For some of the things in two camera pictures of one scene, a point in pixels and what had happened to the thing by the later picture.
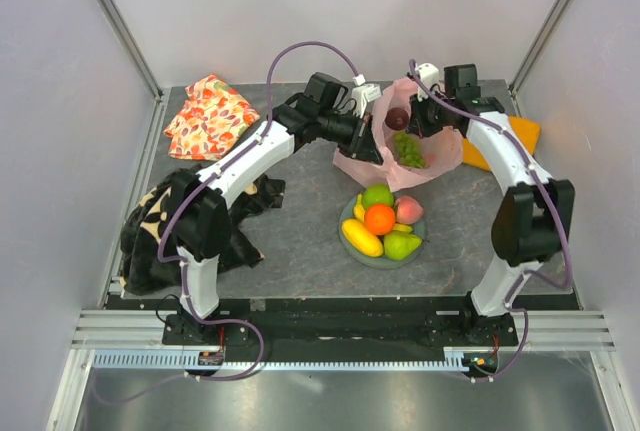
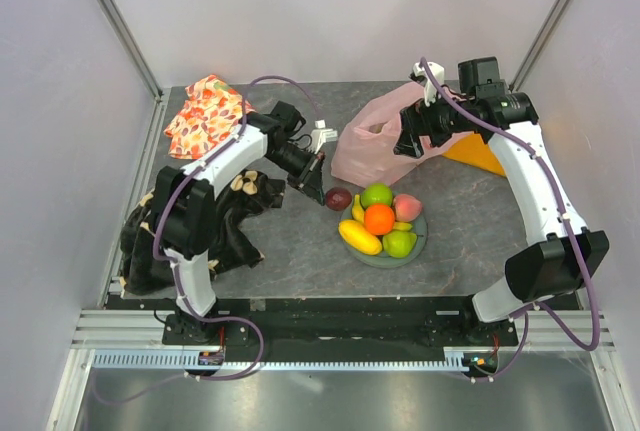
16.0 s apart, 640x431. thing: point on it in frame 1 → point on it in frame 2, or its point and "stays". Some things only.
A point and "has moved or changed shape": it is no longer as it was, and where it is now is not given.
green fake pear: [400, 246] stays
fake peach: [408, 210] stays
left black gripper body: [352, 132] → [301, 166]
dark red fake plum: [396, 119] → [338, 199]
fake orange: [379, 219] stays
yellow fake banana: [360, 214] stays
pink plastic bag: [442, 151] has moved or changed shape
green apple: [377, 193] stays
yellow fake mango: [361, 239] stays
